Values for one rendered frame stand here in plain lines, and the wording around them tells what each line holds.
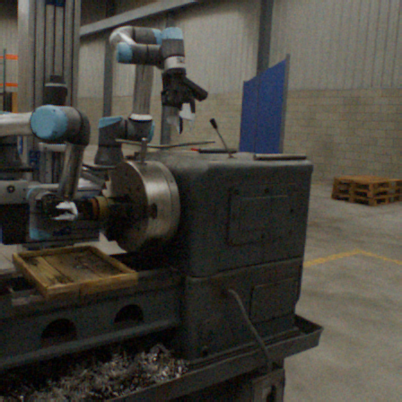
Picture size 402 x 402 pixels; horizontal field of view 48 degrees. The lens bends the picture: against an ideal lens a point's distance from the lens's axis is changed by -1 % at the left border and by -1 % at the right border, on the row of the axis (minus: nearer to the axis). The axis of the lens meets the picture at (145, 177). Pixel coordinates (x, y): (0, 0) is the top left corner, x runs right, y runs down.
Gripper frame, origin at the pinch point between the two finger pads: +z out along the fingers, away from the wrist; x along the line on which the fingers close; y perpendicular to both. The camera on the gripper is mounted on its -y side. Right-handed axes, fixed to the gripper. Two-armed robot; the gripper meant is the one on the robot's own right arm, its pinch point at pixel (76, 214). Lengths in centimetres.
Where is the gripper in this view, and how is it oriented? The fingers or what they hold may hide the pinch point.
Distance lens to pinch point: 143.7
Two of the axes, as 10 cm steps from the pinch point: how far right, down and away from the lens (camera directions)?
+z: 5.3, 1.3, -8.4
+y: -8.5, 0.3, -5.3
